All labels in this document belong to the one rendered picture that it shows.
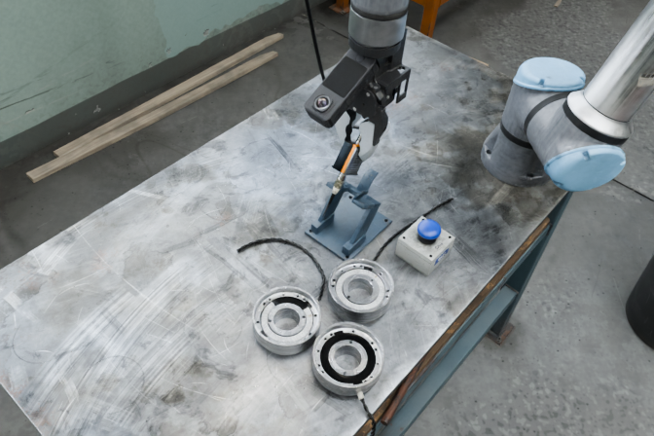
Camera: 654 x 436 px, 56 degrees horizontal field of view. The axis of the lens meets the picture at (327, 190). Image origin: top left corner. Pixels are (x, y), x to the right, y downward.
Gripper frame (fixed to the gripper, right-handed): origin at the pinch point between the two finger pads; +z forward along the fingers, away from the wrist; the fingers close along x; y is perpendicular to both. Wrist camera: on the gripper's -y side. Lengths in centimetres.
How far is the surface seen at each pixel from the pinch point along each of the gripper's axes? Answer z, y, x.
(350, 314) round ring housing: 16.7, -14.1, -12.7
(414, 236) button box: 15.2, 4.3, -11.5
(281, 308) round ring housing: 16.7, -20.6, -4.1
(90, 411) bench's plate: 19, -49, 5
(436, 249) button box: 15.2, 4.6, -15.8
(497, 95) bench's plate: 20, 56, 0
